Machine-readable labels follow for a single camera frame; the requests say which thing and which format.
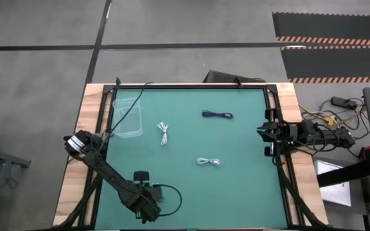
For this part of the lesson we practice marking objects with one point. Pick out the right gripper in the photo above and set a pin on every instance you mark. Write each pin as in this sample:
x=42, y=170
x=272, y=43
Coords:
x=283, y=133

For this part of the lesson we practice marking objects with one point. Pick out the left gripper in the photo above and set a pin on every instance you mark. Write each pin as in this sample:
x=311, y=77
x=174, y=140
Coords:
x=141, y=176

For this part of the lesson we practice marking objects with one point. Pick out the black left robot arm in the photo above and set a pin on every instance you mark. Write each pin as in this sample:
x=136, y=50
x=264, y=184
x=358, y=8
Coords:
x=108, y=170

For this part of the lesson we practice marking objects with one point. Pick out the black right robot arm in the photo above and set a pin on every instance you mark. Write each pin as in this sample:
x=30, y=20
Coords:
x=329, y=136

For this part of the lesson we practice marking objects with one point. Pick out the clear plastic container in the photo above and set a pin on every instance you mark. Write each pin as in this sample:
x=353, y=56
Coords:
x=133, y=132

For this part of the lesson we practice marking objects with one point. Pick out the green table mat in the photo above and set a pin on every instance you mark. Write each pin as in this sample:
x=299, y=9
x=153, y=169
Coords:
x=188, y=195

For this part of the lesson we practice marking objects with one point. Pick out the black box behind table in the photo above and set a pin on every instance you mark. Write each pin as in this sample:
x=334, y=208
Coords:
x=220, y=77

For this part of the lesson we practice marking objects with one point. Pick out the black power strip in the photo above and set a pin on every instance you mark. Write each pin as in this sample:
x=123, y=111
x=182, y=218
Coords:
x=340, y=102

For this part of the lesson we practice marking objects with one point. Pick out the white paper sheet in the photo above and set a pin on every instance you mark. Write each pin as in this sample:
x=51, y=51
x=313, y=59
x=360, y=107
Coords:
x=332, y=194

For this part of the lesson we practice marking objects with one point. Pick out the black flat bar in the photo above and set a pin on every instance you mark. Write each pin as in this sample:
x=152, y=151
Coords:
x=348, y=173

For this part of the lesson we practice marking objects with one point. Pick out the black hazard-striped floor mat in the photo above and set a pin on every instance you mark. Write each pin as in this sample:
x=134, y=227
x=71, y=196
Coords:
x=336, y=62
x=332, y=27

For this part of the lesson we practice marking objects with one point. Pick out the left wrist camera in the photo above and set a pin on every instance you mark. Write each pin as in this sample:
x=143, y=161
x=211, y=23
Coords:
x=156, y=193

